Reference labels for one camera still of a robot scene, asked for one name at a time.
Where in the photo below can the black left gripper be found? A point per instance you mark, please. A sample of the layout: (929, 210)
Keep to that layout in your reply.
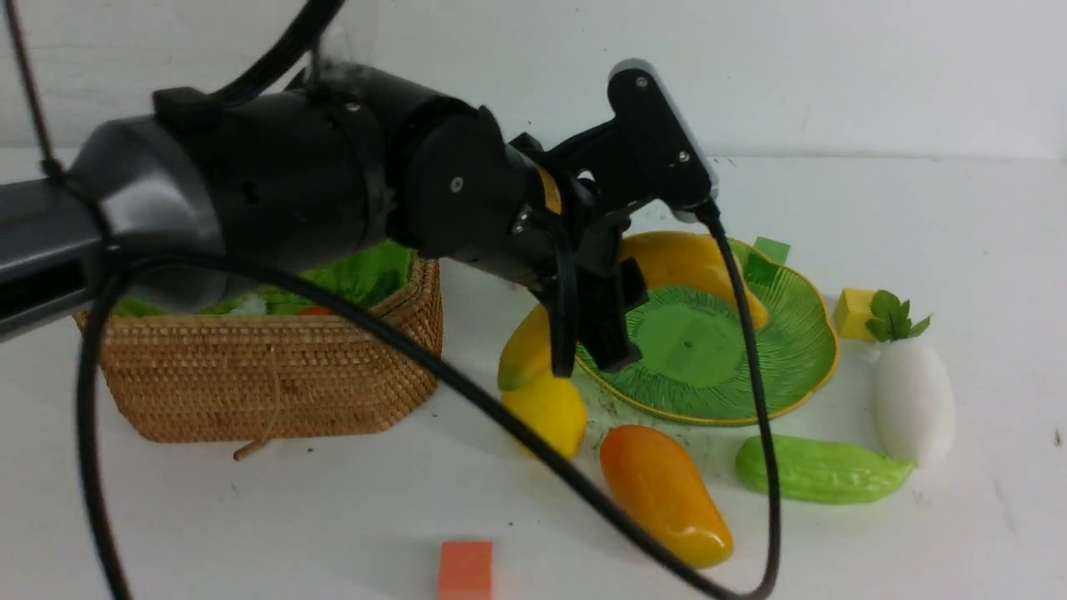
(461, 192)

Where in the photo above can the yellow toy banana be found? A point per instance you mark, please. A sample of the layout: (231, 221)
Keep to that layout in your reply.
(667, 259)

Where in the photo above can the yellow toy lemon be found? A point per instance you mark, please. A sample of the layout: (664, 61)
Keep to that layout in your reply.
(554, 409)

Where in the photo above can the orange toy mango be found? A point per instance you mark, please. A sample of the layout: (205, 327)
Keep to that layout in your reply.
(655, 480)

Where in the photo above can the green toy cucumber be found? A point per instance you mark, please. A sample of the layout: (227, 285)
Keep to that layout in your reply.
(836, 473)

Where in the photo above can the white toy radish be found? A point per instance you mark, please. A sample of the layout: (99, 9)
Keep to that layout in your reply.
(913, 399)

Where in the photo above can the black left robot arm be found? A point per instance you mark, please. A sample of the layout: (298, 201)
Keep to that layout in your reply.
(298, 179)

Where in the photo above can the green glass leaf plate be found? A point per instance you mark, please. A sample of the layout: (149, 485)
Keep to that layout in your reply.
(694, 369)

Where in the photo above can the green foam cube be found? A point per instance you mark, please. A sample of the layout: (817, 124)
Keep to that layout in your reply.
(774, 251)

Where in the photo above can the yellow foam cube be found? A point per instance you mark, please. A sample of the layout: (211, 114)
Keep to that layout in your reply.
(852, 313)

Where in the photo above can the orange foam cube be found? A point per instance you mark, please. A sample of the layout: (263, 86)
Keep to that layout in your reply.
(466, 570)

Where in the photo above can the woven wicker basket green lining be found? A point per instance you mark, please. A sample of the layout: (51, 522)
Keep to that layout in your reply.
(231, 377)

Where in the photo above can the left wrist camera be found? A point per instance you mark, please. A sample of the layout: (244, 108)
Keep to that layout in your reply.
(645, 152)

